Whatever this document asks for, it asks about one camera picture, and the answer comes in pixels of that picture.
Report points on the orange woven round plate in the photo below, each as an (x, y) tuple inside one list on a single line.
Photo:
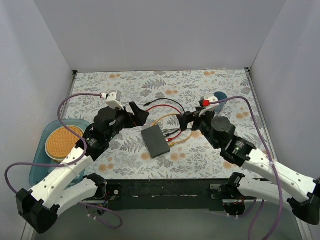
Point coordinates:
[(60, 143)]

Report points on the blue plastic cup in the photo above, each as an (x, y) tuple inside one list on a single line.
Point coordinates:
[(220, 96)]

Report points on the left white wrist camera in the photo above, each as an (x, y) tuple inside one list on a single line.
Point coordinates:
[(113, 100)]

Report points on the aluminium frame rail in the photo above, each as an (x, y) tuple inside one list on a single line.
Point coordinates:
[(66, 198)]

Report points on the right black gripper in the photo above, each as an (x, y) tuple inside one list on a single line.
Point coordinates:
[(194, 120)]

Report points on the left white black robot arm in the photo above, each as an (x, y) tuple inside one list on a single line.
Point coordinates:
[(41, 205)]

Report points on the teal plastic tray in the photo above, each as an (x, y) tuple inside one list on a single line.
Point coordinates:
[(37, 173)]

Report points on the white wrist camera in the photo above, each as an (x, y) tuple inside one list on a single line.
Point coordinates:
[(209, 104), (113, 100)]

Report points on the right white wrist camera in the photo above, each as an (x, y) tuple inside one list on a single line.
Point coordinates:
[(209, 104)]

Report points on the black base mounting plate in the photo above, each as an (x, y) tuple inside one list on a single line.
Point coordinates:
[(170, 194)]

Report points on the black network switch box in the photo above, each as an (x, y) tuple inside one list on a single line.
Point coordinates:
[(155, 141)]

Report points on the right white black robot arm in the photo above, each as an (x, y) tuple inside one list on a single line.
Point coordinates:
[(282, 185)]

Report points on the floral patterned table mat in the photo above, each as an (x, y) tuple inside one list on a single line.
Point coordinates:
[(164, 94)]

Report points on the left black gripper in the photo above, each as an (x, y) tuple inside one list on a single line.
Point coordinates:
[(129, 117)]

